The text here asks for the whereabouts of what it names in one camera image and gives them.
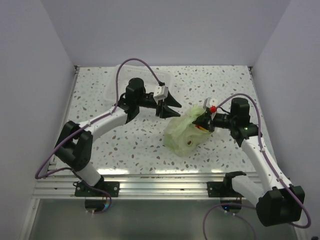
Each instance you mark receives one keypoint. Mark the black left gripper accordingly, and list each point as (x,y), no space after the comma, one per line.
(165,111)

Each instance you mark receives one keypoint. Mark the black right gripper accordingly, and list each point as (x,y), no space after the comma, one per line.
(205,120)

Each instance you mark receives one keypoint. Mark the red fake watermelon slice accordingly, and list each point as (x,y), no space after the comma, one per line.
(201,128)

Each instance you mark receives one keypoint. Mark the light green avocado plastic bag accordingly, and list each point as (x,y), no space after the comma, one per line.
(181,136)

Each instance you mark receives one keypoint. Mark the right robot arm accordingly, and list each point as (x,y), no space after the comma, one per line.
(277,201)

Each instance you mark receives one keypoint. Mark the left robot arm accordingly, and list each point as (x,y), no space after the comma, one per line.
(75,142)

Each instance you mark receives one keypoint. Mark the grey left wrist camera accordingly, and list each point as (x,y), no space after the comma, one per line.
(160,93)

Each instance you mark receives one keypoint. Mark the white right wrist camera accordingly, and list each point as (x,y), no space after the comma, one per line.
(210,108)

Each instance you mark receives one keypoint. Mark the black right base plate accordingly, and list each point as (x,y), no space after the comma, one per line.
(217,189)

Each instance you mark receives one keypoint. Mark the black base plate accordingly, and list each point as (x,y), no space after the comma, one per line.
(217,189)
(102,189)

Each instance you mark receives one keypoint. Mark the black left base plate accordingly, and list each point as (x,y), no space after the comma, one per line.
(102,189)

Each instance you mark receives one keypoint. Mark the aluminium rail frame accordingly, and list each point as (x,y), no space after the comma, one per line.
(158,188)

